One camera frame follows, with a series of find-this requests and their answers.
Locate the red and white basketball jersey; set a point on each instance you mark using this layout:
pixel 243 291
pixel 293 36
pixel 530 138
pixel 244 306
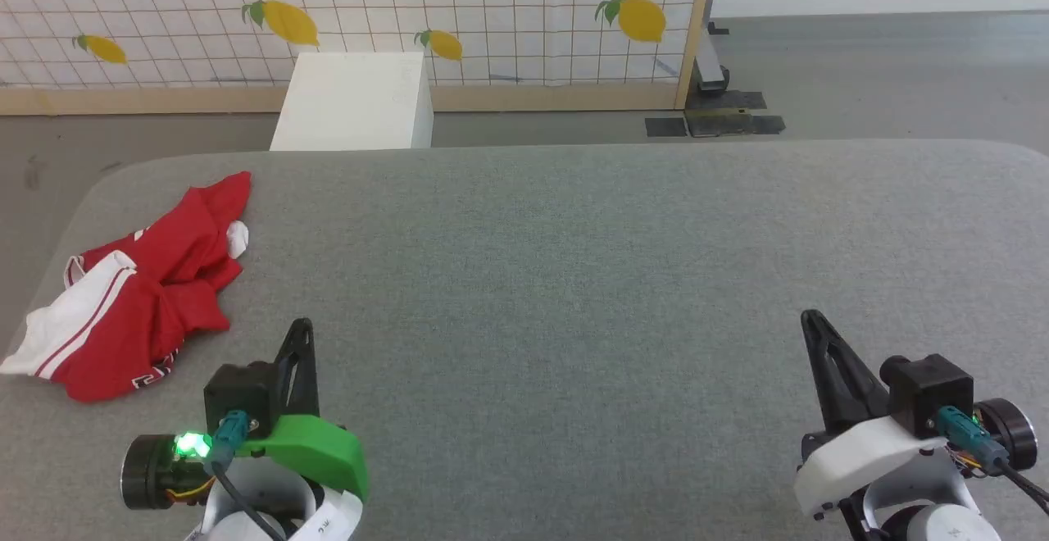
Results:
pixel 164 279

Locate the grey metal partition beam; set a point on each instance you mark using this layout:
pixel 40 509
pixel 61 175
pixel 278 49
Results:
pixel 709 70

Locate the white paper label tag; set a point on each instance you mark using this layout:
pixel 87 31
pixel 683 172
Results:
pixel 328 525

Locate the lemon print grid partition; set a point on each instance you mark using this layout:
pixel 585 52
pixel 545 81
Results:
pixel 492 0

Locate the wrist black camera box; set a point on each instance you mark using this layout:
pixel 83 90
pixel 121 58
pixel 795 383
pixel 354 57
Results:
pixel 930 393
pixel 242 393

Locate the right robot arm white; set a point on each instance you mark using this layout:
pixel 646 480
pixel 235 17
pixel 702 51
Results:
pixel 951 525

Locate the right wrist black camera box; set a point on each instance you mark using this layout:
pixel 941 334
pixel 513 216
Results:
pixel 930 393

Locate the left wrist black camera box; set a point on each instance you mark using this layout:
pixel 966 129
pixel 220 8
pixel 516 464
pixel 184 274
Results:
pixel 242 393

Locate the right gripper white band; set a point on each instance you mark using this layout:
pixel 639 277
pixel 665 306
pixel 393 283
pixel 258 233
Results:
pixel 860 455

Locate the black partition foot plate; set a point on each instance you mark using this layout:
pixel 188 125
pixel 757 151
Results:
pixel 721 123

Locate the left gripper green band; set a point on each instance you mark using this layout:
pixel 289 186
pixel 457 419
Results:
pixel 320 451

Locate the large white box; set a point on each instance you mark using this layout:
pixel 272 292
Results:
pixel 352 102

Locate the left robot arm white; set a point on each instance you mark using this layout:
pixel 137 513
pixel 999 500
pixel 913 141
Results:
pixel 274 484

